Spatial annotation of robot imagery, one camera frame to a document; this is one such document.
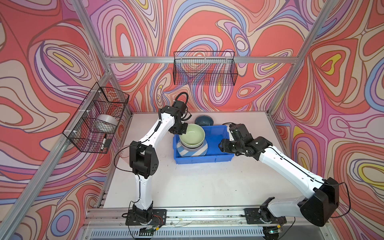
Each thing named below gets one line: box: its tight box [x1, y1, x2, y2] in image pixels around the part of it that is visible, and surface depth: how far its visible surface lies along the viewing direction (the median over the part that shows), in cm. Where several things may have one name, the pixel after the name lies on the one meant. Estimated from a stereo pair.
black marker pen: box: [100, 133, 107, 151], surface depth 74 cm
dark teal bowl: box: [194, 114, 214, 126], surface depth 111 cm
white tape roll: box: [92, 114, 118, 134], surface depth 74 cm
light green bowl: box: [179, 123, 206, 148], surface depth 92 cm
